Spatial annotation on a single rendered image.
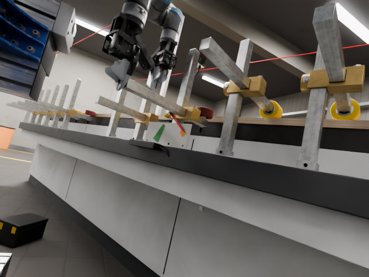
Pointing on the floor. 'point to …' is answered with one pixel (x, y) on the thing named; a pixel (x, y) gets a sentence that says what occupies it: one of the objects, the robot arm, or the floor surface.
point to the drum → (5, 136)
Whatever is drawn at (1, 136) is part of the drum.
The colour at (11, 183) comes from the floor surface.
